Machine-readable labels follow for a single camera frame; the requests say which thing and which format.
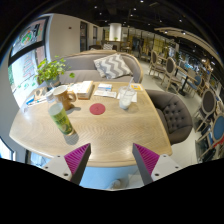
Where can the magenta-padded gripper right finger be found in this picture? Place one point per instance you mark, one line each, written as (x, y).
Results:
(148, 159)

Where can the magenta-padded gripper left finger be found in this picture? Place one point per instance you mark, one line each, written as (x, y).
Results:
(75, 159)

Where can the clear bottle with green label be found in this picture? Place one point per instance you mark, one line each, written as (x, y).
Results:
(61, 120)

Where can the grey tufted armchair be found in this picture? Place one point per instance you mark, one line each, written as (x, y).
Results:
(173, 113)

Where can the flat round red coaster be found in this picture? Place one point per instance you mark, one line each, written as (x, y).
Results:
(97, 109)

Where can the white paper napkin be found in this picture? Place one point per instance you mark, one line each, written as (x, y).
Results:
(135, 97)

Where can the brown ribbed mug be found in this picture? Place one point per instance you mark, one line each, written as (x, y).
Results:
(63, 96)

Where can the long white pen-like item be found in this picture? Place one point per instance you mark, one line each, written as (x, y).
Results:
(38, 102)

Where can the white printed leaflet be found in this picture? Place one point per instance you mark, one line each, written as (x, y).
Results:
(105, 94)

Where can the yellow square card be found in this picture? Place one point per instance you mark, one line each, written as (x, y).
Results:
(137, 87)

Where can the small blue box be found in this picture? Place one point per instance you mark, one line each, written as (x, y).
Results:
(30, 100)

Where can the blue and white card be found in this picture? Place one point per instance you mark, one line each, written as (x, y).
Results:
(105, 87)

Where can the group of wooden dining chairs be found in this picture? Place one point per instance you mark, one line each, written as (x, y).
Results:
(170, 70)

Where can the potted green leafy plant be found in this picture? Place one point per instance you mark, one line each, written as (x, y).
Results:
(50, 70)

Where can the grey white chevron cushion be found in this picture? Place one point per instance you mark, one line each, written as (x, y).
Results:
(112, 66)

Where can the colourful framed window poster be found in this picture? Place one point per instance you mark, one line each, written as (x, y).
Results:
(29, 36)

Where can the group of ceiling lights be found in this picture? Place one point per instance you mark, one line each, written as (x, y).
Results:
(141, 1)

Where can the grey sofa with wooden frame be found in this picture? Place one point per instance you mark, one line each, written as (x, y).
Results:
(83, 65)

